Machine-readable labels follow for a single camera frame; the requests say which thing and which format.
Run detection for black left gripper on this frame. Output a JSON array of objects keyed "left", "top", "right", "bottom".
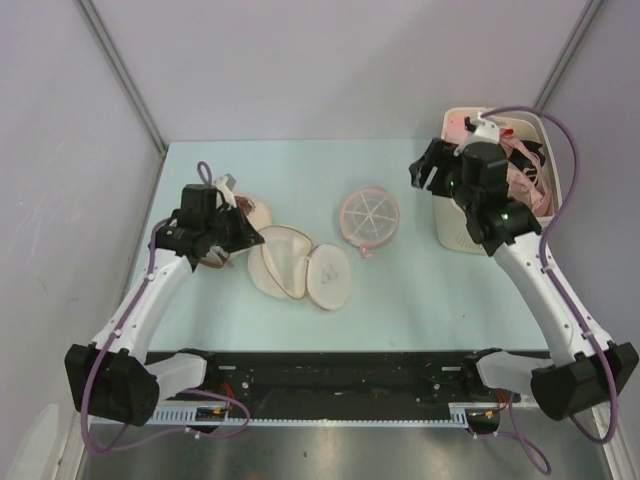
[{"left": 203, "top": 200, "right": 263, "bottom": 253}]

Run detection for pink mesh cylindrical laundry bag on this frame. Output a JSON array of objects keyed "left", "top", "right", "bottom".
[{"left": 248, "top": 225, "right": 352, "bottom": 311}]

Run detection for pink bra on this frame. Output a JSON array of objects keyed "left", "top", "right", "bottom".
[{"left": 494, "top": 117, "right": 552, "bottom": 217}]

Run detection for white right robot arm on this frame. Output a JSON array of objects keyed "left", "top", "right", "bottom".
[{"left": 409, "top": 139, "right": 639, "bottom": 421}]

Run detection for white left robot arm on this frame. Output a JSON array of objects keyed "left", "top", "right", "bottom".
[{"left": 64, "top": 175, "right": 264, "bottom": 426}]

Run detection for beige bra on table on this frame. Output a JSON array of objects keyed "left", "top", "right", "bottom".
[{"left": 200, "top": 193, "right": 273, "bottom": 269}]

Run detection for cream plastic laundry basket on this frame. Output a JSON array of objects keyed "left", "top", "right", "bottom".
[{"left": 411, "top": 107, "right": 562, "bottom": 256}]

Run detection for pink round mesh laundry bag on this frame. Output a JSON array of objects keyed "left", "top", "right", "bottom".
[{"left": 339, "top": 186, "right": 400, "bottom": 259}]

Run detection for black clothes in basket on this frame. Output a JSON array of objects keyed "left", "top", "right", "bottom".
[{"left": 500, "top": 128, "right": 546, "bottom": 174}]

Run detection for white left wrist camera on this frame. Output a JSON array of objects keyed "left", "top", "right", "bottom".
[{"left": 212, "top": 174, "right": 237, "bottom": 208}]

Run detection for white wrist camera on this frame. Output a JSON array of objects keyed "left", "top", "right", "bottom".
[
  {"left": 462, "top": 112, "right": 500, "bottom": 149},
  {"left": 212, "top": 174, "right": 237, "bottom": 208}
]

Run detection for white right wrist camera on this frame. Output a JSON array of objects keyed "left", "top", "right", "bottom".
[{"left": 462, "top": 112, "right": 500, "bottom": 149}]

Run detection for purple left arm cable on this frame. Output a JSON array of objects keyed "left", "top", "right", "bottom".
[{"left": 79, "top": 160, "right": 251, "bottom": 455}]

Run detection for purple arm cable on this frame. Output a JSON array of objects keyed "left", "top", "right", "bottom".
[
  {"left": 482, "top": 105, "right": 621, "bottom": 476},
  {"left": 79, "top": 160, "right": 251, "bottom": 455}
]

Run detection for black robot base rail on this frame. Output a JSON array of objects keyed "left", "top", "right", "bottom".
[{"left": 167, "top": 351, "right": 521, "bottom": 431}]

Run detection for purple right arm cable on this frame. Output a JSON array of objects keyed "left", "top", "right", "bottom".
[{"left": 482, "top": 105, "right": 621, "bottom": 476}]

